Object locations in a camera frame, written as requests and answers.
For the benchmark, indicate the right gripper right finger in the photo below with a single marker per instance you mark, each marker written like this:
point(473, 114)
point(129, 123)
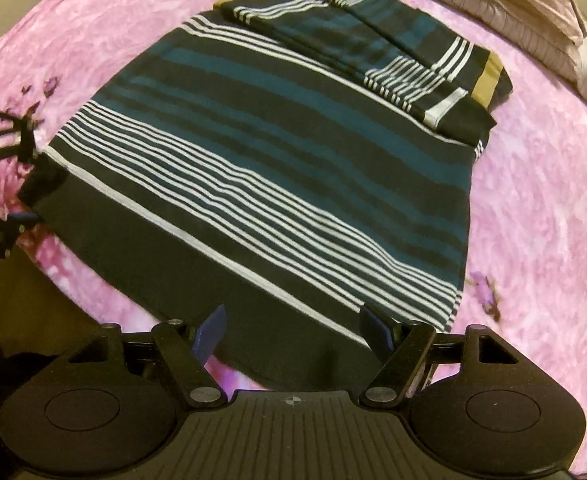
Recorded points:
point(402, 349)

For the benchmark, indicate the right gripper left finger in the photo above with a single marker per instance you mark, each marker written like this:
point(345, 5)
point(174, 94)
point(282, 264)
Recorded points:
point(184, 349)

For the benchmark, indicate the striped knit sweater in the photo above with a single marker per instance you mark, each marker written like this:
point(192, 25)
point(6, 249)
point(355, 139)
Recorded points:
point(290, 160)

